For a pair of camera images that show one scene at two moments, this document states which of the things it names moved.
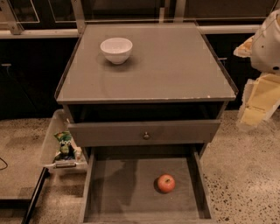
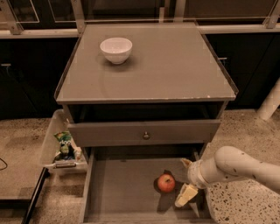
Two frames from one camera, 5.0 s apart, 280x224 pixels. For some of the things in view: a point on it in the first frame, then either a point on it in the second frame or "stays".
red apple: [166, 183] stays
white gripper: [267, 48] -> [193, 174]
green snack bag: [67, 150] stays
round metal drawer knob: [146, 136] stays
